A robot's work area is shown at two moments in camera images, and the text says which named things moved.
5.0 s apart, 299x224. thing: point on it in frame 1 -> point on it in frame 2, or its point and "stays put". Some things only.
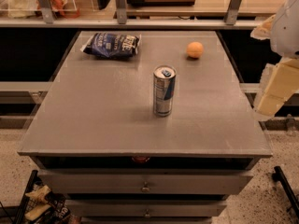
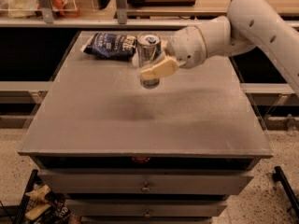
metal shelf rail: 130,22 stays put
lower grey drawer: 146,207 stays put
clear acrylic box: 23,2 stays put
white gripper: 287,32 -> 187,47
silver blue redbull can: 163,90 -> 149,47
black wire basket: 39,206 stays put
